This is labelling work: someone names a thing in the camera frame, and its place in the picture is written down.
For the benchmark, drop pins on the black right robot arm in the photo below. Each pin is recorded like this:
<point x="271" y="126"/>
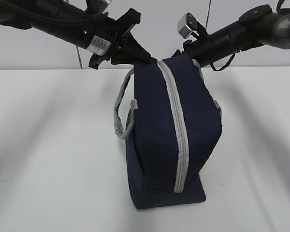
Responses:
<point x="257" y="27"/>

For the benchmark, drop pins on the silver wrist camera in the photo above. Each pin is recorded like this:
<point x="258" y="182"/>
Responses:
<point x="189" y="26"/>
<point x="97" y="6"/>

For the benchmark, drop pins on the navy blue lunch bag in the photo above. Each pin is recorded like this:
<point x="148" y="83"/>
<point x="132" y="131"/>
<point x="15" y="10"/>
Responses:
<point x="170" y="124"/>

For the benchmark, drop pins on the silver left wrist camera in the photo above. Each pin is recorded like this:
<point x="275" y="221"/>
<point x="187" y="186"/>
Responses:
<point x="97" y="6"/>

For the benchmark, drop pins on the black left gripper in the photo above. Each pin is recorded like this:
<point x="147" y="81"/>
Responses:
<point x="112" y="41"/>

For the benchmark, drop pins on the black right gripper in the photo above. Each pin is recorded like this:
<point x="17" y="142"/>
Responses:
<point x="204" y="51"/>

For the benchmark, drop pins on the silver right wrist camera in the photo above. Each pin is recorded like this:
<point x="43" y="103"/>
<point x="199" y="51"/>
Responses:
<point x="189" y="26"/>

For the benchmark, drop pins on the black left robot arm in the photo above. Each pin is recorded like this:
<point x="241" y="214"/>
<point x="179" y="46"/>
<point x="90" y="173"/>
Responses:
<point x="91" y="29"/>

